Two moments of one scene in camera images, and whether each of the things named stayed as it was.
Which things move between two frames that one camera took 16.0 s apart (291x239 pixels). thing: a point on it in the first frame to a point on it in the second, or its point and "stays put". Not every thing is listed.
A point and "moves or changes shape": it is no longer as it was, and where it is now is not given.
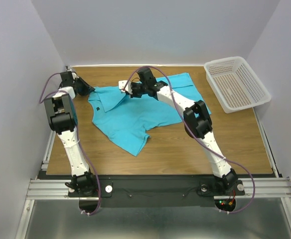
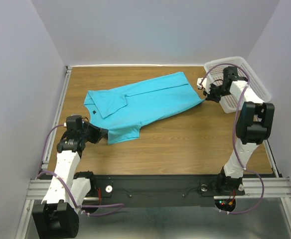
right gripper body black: (134, 89) to (213, 92)
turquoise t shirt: (126, 120) moves or changes shape
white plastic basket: (235, 84) stays put
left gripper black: (83, 86) to (95, 133)
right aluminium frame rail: (266, 145) stays put
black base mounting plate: (157, 191) stays put
